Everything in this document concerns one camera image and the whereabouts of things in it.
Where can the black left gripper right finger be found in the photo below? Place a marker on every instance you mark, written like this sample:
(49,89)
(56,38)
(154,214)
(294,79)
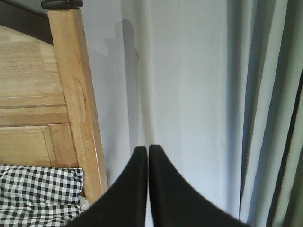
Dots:
(175,203)

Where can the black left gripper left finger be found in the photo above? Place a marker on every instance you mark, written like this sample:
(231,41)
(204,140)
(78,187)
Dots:
(124,203)

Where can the black white checkered bedsheet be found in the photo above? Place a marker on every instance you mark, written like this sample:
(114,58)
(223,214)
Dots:
(33,196)

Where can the white curtain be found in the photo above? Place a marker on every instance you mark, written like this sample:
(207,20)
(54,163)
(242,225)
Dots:
(217,83)

